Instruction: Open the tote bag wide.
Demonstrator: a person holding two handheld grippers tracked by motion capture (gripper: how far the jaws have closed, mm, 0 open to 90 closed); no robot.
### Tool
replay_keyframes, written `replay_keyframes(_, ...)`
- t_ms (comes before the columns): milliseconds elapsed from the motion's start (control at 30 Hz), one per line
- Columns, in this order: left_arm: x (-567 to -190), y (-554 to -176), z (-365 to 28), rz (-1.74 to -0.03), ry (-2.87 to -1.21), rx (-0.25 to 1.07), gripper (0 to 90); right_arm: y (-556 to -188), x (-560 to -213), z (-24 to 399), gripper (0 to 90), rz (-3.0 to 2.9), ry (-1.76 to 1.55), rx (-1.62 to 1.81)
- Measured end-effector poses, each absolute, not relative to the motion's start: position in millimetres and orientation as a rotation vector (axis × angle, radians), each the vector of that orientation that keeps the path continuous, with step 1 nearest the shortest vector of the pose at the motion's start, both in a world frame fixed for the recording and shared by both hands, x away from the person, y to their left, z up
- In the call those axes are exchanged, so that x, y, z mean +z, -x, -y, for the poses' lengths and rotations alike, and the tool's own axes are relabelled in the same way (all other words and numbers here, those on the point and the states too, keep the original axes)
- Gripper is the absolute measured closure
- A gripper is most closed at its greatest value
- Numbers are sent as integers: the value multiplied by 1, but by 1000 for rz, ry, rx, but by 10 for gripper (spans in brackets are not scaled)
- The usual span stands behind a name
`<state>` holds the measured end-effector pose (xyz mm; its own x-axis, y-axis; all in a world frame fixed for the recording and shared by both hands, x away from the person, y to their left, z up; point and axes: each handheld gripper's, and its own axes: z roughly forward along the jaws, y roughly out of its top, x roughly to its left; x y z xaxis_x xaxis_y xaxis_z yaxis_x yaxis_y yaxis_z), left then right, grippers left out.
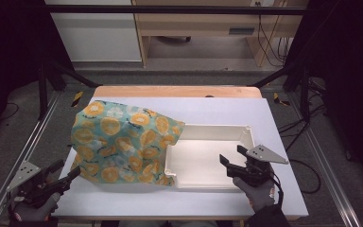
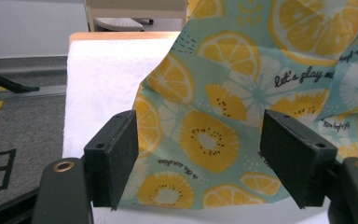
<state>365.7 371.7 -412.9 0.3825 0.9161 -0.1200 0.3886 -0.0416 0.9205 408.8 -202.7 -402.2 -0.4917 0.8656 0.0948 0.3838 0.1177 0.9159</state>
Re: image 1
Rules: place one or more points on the orange print fabric bag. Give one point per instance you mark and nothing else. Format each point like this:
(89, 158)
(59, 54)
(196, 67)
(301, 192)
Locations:
(119, 142)

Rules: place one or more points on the white table mat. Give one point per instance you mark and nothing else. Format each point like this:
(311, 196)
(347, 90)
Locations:
(220, 110)

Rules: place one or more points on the black curtain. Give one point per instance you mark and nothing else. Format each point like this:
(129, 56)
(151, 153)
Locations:
(9, 47)
(349, 63)

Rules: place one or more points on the white plastic tray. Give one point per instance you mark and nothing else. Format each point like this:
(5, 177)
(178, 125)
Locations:
(195, 160)

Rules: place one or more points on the yellow black tape marker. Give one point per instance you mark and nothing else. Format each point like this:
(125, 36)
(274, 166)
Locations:
(77, 99)
(279, 99)

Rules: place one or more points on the person's left hand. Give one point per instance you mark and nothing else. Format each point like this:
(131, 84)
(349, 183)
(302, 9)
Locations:
(34, 213)

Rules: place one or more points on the black frame strut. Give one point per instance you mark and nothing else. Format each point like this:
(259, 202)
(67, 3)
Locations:
(66, 74)
(291, 74)

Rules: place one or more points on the aluminium rail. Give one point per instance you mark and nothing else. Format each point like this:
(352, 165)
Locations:
(22, 148)
(324, 157)

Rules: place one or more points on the wooden office desk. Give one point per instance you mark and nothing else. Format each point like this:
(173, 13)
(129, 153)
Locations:
(198, 23)

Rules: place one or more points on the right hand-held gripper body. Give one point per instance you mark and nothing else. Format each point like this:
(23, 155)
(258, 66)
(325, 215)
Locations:
(263, 156)

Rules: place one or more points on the white cabinet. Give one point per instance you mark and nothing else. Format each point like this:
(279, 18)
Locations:
(100, 38)

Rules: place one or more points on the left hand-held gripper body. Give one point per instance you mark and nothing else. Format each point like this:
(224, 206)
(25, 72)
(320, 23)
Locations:
(25, 176)

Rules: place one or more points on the black horizontal frame bar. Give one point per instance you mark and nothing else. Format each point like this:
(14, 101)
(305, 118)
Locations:
(170, 9)

